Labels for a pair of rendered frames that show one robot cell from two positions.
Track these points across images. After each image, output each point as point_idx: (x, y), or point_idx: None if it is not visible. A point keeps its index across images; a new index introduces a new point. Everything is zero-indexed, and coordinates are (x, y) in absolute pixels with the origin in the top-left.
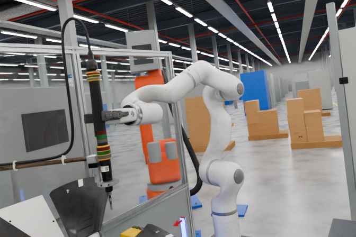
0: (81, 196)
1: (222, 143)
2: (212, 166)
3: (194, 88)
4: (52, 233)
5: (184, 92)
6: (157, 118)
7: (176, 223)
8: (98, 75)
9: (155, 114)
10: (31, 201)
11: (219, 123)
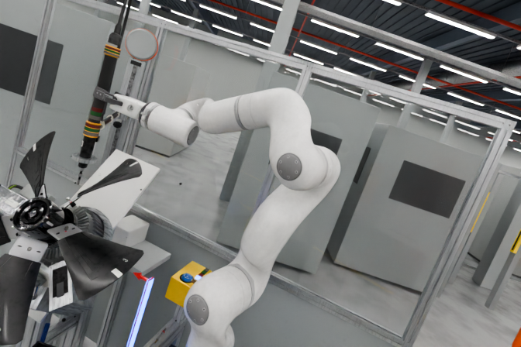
0: (118, 171)
1: (243, 247)
2: (221, 268)
3: (243, 126)
4: (129, 195)
5: (215, 121)
6: (174, 137)
7: (138, 274)
8: (108, 49)
9: (169, 129)
10: (149, 166)
11: (256, 212)
